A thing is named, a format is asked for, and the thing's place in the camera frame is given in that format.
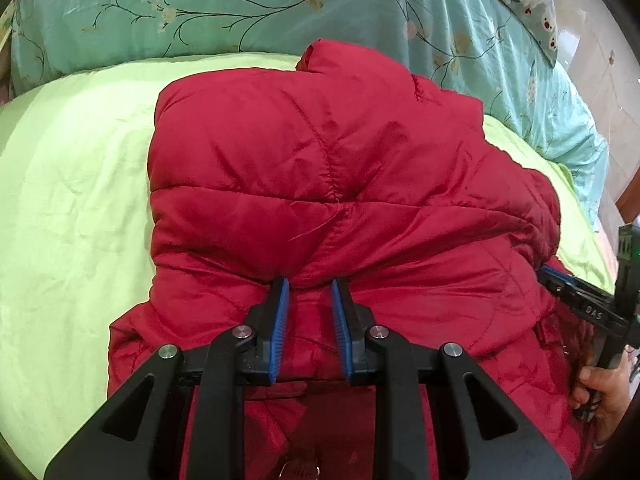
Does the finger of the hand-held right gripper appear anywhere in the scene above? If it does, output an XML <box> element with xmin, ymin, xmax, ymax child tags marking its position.
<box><xmin>538</xmin><ymin>265</ymin><xmax>583</xmax><ymax>311</ymax></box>

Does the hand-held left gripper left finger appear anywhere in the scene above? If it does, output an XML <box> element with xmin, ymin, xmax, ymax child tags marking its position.
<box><xmin>44</xmin><ymin>276</ymin><xmax>291</xmax><ymax>480</ymax></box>

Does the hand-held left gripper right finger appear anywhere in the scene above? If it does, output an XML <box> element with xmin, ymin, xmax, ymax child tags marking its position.
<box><xmin>330</xmin><ymin>277</ymin><xmax>573</xmax><ymax>480</ymax></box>

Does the red puffer jacket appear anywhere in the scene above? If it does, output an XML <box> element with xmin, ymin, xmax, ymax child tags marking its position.
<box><xmin>107</xmin><ymin>39</ymin><xmax>601</xmax><ymax>480</ymax></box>

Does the person's right hand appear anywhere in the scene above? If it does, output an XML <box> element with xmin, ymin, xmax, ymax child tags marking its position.
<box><xmin>569</xmin><ymin>364</ymin><xmax>632</xmax><ymax>432</ymax></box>

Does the brown wooden furniture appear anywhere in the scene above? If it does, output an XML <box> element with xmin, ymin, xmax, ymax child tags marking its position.
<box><xmin>615</xmin><ymin>157</ymin><xmax>640</xmax><ymax>223</ymax></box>

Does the light green bed sheet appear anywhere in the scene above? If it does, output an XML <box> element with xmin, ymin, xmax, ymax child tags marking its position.
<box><xmin>0</xmin><ymin>53</ymin><xmax>617</xmax><ymax>476</ymax></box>

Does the teal floral pillow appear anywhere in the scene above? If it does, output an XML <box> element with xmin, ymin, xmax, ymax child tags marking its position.
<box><xmin>9</xmin><ymin>0</ymin><xmax>610</xmax><ymax>233</ymax></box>

